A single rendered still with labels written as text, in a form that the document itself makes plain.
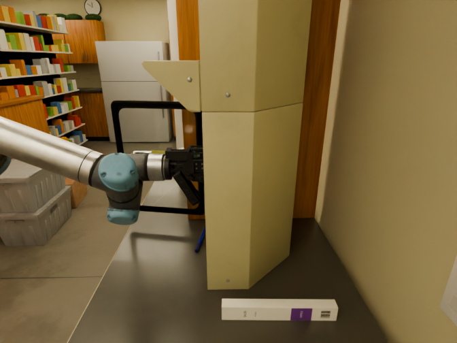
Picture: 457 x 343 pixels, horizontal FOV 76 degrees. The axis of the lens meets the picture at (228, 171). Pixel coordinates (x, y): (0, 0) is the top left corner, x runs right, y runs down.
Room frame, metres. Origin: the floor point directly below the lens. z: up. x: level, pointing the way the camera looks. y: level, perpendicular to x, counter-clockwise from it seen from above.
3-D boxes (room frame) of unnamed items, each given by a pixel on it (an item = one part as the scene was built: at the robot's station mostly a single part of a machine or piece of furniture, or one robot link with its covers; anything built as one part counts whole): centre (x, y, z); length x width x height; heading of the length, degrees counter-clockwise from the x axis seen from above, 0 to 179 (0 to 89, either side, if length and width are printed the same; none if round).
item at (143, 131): (0.95, 0.23, 1.19); 0.30 x 0.01 x 0.40; 82
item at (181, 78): (0.77, 0.12, 1.46); 0.32 x 0.12 x 0.10; 1
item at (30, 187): (2.39, 1.77, 0.49); 0.60 x 0.42 x 0.33; 1
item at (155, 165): (0.76, 0.19, 1.24); 0.08 x 0.05 x 0.08; 2
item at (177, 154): (0.76, 0.11, 1.24); 0.12 x 0.08 x 0.09; 92
